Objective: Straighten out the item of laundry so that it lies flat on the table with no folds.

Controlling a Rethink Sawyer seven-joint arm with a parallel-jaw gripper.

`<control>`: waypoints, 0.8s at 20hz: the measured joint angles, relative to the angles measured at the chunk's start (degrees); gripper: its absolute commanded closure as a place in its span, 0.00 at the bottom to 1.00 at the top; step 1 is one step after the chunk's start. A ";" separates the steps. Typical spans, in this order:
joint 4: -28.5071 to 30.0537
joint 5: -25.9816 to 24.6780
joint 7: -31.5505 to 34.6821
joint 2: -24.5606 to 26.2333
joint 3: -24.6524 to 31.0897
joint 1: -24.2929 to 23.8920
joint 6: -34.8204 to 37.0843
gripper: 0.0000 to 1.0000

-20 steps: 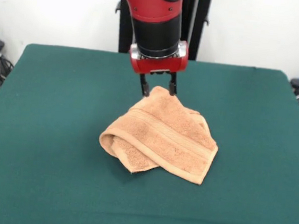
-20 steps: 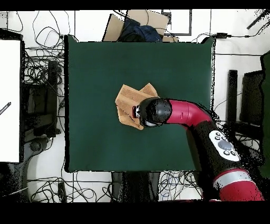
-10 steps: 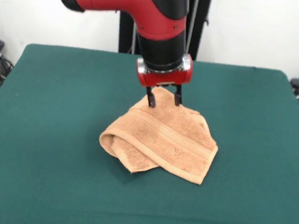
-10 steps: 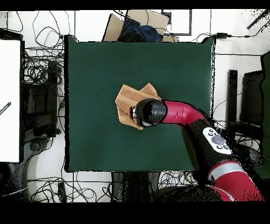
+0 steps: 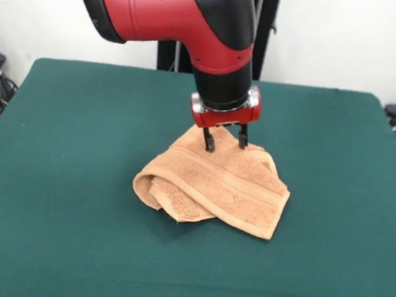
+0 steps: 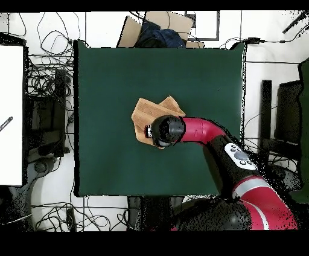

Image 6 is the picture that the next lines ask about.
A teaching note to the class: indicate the black marker pen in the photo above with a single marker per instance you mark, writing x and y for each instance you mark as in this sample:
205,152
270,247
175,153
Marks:
6,123

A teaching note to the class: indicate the grey round stand base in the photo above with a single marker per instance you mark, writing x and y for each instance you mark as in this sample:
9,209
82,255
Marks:
289,178
41,166

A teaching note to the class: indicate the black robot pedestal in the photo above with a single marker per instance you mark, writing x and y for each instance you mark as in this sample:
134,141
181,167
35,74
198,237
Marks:
154,212

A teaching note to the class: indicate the dark green table cloth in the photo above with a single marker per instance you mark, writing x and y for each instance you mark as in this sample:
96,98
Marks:
108,72

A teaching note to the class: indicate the tan terry towel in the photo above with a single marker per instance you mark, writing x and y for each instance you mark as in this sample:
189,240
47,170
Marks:
147,111

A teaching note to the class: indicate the dark grey rectangular frame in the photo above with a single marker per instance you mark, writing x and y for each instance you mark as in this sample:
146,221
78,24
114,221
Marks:
205,39

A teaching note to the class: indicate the brown cardboard box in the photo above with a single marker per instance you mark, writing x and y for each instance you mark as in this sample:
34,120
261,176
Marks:
130,33

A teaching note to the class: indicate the black power adapter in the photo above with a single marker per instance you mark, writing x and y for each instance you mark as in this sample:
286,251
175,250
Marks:
253,40

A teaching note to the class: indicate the black equipment stand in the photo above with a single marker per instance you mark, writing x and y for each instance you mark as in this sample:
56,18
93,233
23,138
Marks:
59,108

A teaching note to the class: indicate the black power strip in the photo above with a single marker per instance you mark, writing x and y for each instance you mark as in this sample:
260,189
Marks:
71,219

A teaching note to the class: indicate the black rod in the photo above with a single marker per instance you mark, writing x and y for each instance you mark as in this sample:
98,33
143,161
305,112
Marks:
294,23

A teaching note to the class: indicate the dark blue clothing pile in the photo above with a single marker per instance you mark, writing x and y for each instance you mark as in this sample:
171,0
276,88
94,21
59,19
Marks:
159,38

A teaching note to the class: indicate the white board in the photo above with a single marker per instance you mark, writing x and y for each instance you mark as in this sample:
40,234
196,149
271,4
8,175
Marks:
12,96

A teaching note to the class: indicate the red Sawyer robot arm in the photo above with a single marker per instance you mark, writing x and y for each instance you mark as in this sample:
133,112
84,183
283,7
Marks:
200,130

